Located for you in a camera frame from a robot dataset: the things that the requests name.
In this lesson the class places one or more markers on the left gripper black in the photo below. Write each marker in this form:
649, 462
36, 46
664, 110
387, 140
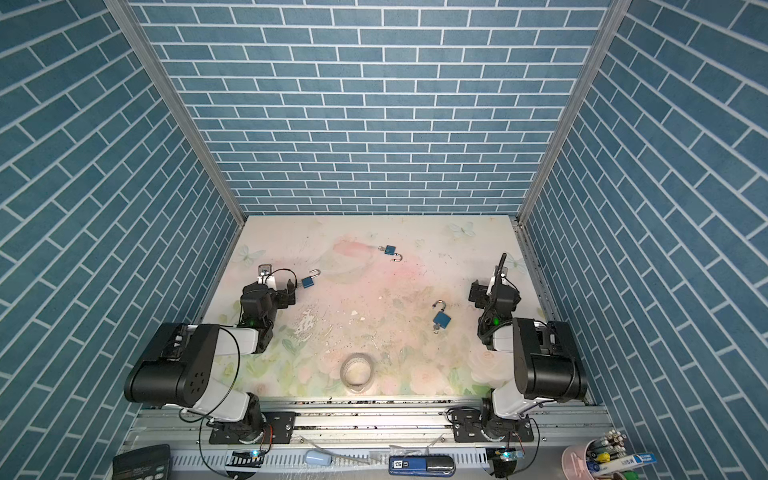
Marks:
285, 294

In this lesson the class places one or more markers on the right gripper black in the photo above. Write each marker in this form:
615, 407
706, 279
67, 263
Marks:
498, 291

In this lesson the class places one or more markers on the blue padlock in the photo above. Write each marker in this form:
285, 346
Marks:
309, 280
441, 319
391, 251

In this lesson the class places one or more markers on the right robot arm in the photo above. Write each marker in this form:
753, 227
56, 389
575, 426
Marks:
545, 361

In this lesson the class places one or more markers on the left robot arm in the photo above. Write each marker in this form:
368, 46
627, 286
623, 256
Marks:
176, 369

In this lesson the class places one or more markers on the clear tape roll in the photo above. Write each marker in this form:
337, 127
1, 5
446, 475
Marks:
357, 372

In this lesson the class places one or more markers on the light blue small object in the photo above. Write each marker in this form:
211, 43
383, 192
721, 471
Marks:
318, 458

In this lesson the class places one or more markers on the pink pen cup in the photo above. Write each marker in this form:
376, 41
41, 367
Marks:
574, 463

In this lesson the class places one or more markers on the blue black device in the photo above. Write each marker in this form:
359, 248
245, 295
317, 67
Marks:
439, 466

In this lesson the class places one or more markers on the black calculator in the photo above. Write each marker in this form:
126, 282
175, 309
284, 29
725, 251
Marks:
147, 463

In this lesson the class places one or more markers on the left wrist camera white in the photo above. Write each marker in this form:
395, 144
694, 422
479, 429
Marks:
266, 276

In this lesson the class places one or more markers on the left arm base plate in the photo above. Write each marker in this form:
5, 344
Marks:
265, 428

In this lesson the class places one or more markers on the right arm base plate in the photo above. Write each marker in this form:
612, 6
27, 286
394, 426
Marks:
470, 425

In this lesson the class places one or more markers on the aluminium mounting rail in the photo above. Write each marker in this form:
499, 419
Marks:
369, 421

